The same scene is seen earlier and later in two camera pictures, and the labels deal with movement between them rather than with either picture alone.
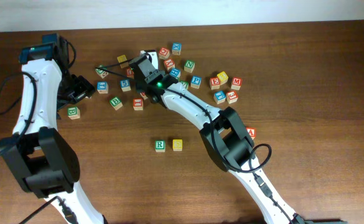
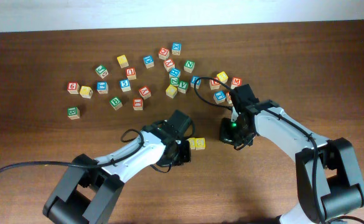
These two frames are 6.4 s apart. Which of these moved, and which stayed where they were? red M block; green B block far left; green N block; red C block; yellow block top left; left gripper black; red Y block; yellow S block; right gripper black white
Moved: right gripper black white; left gripper black; yellow S block
Stayed: red M block; red C block; yellow block top left; red Y block; green B block far left; green N block
